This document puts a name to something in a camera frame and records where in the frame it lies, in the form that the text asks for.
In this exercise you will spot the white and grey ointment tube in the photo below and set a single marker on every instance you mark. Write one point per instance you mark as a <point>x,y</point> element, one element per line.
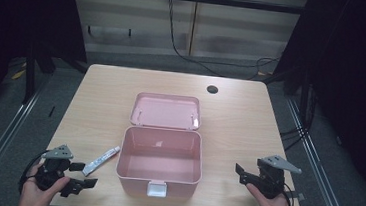
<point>100,160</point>

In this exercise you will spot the small black stick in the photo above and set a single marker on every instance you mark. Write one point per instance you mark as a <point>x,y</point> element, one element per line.
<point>51,111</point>

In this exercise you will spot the silver metal floor rail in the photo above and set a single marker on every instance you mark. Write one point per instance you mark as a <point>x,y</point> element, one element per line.
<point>0,142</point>
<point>316,168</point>

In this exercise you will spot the pink plastic storage box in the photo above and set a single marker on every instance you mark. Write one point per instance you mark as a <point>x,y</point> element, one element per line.
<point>160,163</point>

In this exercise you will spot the person's left hand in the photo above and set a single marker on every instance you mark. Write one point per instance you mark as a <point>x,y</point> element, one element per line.
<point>32,197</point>

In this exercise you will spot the dark curtain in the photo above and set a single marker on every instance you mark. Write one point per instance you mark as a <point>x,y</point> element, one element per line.
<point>22,8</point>
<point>357,81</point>

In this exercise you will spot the black metal stand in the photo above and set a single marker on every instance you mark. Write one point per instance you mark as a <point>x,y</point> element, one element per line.
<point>29,79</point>

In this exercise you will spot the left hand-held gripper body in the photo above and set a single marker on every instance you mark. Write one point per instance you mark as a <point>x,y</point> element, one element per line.
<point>55,165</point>

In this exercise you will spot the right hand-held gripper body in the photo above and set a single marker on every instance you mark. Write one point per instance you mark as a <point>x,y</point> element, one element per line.
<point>273,181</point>

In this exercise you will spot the black round table grommet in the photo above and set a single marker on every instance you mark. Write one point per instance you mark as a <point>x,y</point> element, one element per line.
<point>212,89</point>

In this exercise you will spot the yellow floor tape piece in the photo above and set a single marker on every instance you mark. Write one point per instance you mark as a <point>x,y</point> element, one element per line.
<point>18,74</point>

